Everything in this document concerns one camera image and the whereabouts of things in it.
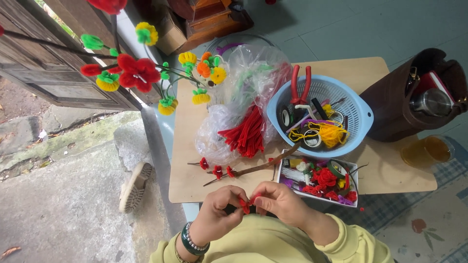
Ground person's left hand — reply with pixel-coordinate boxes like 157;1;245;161
199;185;249;244

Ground person's right hand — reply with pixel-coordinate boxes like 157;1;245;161
251;181;313;229

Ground small red pipe cleaner flower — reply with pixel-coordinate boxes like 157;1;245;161
238;194;262;215

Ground white cardboard box tray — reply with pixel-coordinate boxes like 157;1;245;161
276;149;359;208

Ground white pipe cleaner flower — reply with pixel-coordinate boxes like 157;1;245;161
296;161;312;185

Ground green jade bangle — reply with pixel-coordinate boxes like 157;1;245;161
181;223;211;256

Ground pale yellow sweatshirt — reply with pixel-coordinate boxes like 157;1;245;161
149;213;395;263

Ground brown wrapped branch stem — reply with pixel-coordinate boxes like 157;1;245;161
203;142;302;187

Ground red pipe cleaner rose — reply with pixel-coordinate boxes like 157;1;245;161
316;168;338;187

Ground green tape roll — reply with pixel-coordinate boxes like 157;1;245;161
326;160;346;180

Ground black tape roll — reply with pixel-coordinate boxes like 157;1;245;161
300;126;323;150
277;105;295;129

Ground bundle of red pipe cleaners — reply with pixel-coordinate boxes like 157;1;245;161
217;104;266;160

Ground yellow pipe cleaner tangle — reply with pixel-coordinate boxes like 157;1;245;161
288;121;350;149

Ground beige shoe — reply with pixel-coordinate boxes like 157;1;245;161
118;161;153;215

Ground purple pipe cleaner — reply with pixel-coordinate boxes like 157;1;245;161
286;108;335;133

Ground plaid floor mat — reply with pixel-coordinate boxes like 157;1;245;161
311;137;468;235

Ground blue plastic colander basket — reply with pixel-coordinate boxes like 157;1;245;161
266;75;374;159

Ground clear plastic bag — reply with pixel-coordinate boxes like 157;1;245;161
194;44;293;166

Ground brown bag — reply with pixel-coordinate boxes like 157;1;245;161
360;48;468;142

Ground orange pipe cleaner flower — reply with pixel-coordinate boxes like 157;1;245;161
196;52;213;79

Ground glass of tea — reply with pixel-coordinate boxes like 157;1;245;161
400;135;456;169

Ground group of yellow pipe cleaner flowers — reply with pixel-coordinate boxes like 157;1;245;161
96;21;227;117

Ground large red pipe cleaner flower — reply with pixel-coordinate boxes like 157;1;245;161
117;54;162;94

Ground steel flask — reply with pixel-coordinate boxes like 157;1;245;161
409;88;453;118

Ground cardboard box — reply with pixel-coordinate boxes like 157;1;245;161
155;7;188;56

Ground red notebook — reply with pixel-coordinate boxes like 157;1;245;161
413;70;456;107

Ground red pipe cleaner bud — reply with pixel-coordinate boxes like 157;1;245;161
80;64;102;77

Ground wooden furniture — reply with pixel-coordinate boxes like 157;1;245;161
167;0;255;55

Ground green pipe cleaner bud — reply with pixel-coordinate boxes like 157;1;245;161
80;34;105;51

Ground wooden door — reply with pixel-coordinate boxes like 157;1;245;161
0;0;144;112

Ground fluffy red pipe cleaner flower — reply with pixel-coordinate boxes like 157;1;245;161
86;0;128;15

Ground dark flower branch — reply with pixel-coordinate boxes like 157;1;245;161
0;15;121;61

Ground pearl bead bracelet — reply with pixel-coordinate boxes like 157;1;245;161
185;221;210;253

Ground red handled pliers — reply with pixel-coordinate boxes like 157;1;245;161
290;65;312;106

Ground round wire frame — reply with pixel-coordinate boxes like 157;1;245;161
204;32;275;61

